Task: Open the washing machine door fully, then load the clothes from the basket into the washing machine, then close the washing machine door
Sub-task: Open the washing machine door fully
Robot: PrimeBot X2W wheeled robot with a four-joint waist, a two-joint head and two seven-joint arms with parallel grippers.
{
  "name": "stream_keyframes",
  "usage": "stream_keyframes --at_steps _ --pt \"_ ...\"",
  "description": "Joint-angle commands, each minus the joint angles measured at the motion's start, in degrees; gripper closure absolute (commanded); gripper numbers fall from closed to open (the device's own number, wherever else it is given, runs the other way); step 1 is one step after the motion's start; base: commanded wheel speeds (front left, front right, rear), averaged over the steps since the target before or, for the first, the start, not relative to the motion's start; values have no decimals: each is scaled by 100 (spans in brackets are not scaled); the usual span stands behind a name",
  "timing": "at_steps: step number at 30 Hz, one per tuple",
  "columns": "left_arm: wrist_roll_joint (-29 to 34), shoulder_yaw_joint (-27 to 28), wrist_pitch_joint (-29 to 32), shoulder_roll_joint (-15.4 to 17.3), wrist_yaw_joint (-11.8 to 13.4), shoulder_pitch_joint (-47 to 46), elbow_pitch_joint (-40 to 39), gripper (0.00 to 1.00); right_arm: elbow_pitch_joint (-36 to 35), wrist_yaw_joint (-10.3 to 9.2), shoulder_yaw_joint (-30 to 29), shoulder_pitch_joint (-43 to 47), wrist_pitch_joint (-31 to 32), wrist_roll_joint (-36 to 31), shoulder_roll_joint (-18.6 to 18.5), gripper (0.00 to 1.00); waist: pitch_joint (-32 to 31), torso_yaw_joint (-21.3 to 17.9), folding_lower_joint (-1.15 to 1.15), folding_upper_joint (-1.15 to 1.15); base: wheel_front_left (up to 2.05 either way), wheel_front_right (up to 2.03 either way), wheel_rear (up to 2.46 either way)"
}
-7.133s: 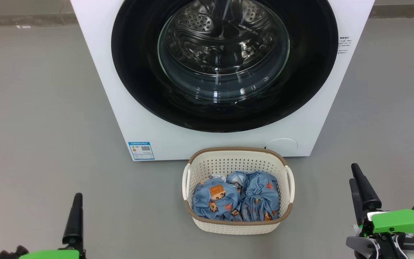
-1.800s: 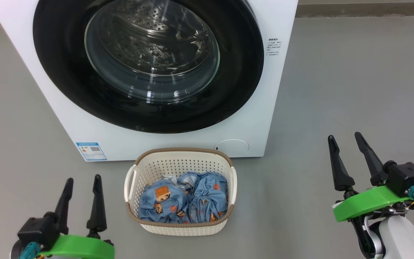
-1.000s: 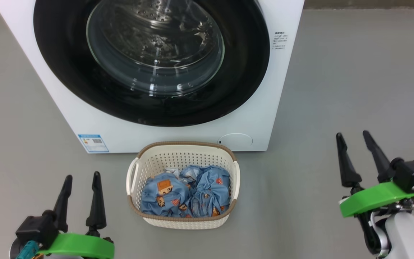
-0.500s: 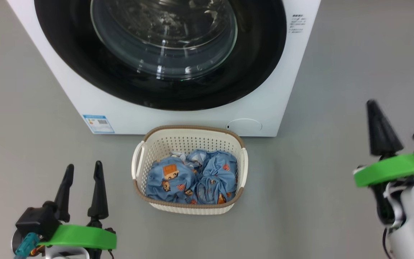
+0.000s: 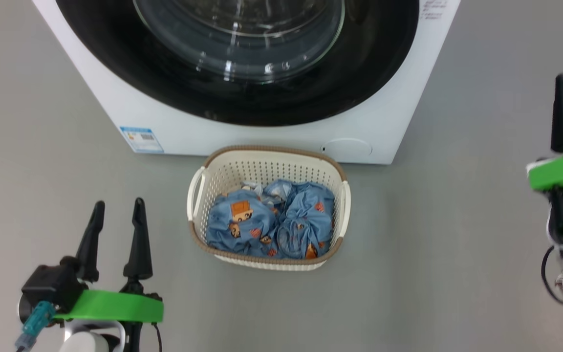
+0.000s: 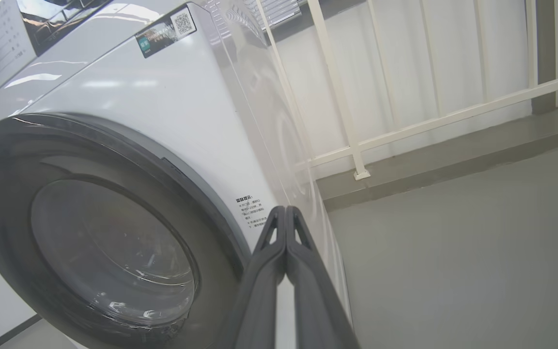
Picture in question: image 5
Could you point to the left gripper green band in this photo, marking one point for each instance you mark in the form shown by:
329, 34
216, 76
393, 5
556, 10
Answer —
115, 307

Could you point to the black round glass washer door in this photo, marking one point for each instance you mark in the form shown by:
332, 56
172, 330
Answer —
115, 58

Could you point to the cream perforated laundry basket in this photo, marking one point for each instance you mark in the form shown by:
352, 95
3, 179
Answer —
262, 164

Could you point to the white front-load washing machine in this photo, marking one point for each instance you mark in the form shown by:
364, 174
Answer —
242, 134

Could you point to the blue energy label sticker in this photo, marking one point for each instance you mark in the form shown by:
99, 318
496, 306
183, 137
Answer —
142, 140

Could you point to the small printed text label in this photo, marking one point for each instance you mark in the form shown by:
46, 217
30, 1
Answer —
434, 9

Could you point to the round white filter hatch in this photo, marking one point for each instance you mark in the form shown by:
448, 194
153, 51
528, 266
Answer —
347, 147

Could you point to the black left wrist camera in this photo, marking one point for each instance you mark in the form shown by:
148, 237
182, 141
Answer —
54, 286

